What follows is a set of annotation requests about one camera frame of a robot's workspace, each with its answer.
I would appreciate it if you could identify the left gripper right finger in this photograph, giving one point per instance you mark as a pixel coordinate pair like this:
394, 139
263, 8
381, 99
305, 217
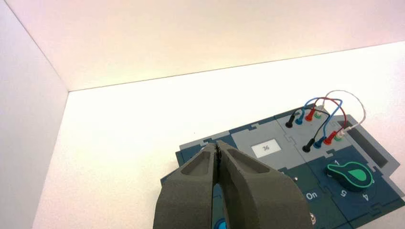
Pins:
259, 196

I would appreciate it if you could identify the blue push button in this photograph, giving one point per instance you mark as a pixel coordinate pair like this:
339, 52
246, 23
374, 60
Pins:
220, 226

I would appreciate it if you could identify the green rotary selector knob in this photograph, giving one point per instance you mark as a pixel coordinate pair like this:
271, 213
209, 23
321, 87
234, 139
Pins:
351, 177

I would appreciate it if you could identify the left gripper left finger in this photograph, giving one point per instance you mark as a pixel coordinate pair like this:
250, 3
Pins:
186, 196

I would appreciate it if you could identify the blue grey modular task box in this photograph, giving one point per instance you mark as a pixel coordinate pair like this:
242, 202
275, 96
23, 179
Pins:
297, 164

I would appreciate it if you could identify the white display label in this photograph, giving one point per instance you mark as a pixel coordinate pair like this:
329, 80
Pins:
266, 148

